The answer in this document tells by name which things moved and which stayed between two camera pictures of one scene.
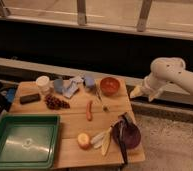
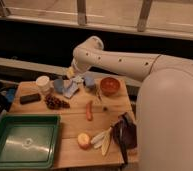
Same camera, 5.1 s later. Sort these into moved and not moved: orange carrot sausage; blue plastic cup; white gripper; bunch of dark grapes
Moved: white gripper
Not moved: orange carrot sausage; bunch of dark grapes; blue plastic cup
